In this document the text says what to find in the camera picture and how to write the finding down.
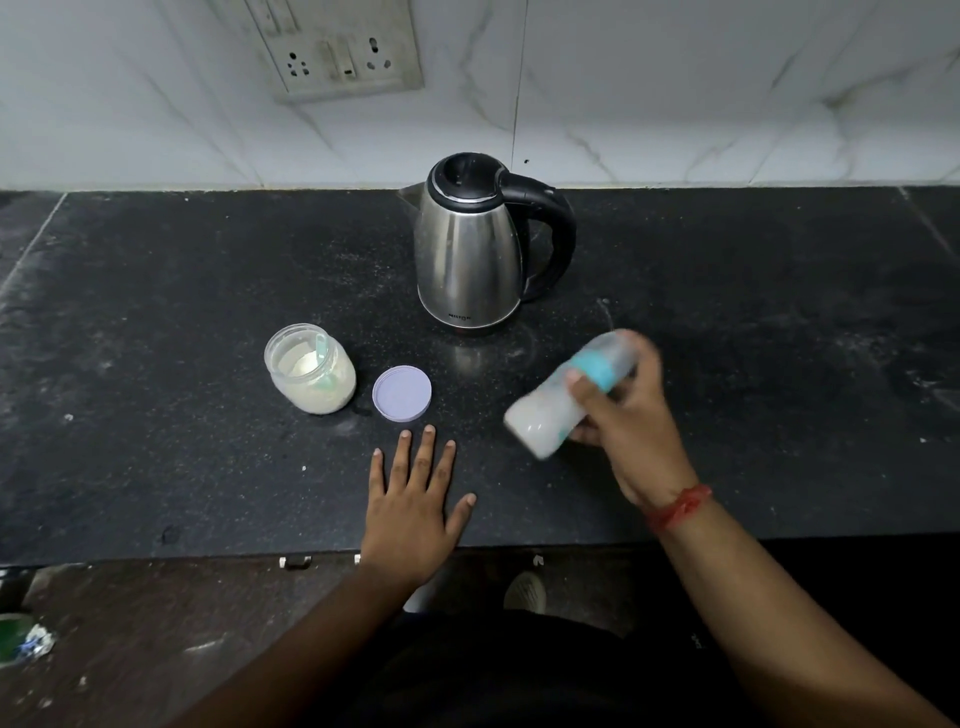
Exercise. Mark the glass jar of white powder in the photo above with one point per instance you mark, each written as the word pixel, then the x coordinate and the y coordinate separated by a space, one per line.
pixel 311 371

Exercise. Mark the clear baby feeding bottle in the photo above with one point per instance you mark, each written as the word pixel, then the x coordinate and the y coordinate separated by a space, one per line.
pixel 564 394

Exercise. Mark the person's white shoe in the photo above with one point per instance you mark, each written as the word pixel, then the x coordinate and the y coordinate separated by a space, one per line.
pixel 526 592

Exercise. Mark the person's right thumb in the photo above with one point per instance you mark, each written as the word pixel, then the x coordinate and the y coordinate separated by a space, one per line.
pixel 592 396

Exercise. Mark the stainless steel electric kettle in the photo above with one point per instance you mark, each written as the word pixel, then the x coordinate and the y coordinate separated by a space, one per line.
pixel 480 240

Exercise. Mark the red thread wristband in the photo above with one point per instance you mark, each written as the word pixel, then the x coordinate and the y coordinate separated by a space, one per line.
pixel 679 508

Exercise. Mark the green scoop spoon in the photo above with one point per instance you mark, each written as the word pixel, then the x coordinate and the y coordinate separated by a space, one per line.
pixel 324 361

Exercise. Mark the white wall socket panel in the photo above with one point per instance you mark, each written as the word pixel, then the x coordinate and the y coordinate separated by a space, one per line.
pixel 330 45

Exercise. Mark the crumpled green blue wrapper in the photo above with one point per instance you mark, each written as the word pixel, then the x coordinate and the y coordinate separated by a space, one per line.
pixel 24 639

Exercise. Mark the lilac round jar lid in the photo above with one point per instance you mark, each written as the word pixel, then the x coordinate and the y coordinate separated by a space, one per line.
pixel 402 394

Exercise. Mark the person's left little finger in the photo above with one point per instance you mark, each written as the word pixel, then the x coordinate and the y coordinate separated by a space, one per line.
pixel 376 476

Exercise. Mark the person's left hand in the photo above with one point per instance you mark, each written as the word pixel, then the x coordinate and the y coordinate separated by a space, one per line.
pixel 409 525

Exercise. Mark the person's right hand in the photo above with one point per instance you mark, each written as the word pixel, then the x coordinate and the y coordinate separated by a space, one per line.
pixel 637 442

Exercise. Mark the person's right forearm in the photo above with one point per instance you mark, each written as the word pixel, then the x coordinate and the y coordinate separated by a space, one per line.
pixel 780 630

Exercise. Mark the person's left forearm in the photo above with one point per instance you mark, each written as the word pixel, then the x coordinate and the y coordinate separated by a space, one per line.
pixel 300 652

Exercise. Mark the person's black clothing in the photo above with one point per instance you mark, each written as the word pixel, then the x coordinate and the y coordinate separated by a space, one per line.
pixel 540 675

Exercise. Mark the person's left thumb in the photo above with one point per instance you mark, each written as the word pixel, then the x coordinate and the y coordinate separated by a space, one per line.
pixel 461 514

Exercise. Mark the person's left middle finger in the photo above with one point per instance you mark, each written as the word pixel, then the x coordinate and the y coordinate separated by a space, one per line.
pixel 422 457

